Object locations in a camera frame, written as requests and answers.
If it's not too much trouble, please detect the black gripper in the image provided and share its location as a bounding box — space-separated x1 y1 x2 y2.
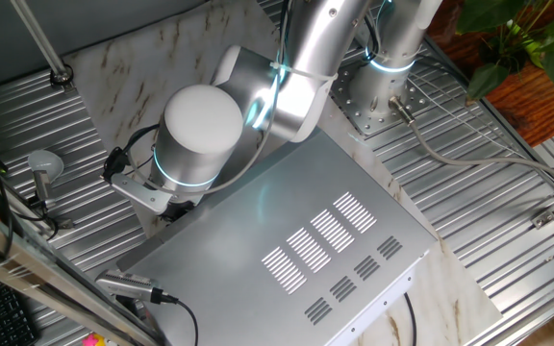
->
159 199 197 224

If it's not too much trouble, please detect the silver microwave housing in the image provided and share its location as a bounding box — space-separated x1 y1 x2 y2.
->
115 128 439 346

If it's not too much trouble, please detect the marble pattern table mat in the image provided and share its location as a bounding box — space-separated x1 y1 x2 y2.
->
63 0 504 346

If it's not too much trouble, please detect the silver pole with black base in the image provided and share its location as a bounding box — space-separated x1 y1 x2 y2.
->
9 0 77 95

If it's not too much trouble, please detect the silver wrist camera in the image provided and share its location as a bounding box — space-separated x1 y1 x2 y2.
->
108 171 173 216

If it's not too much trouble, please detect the black finned camera cable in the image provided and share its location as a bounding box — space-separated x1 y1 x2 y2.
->
150 286 200 346

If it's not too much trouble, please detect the silver finned camera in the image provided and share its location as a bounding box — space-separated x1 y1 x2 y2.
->
94 268 159 305

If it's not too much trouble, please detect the aluminium frame beam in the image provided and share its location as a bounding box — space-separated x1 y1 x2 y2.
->
0 194 167 346

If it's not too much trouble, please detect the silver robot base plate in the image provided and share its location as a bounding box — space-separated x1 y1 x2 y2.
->
328 60 433 139

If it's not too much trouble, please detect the grey robot power cable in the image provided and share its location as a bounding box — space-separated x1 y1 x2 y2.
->
386 94 554 193

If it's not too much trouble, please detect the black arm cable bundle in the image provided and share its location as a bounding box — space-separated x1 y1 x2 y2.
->
359 0 382 63

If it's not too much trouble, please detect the black microwave power cord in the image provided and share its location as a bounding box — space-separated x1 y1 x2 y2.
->
402 291 418 346

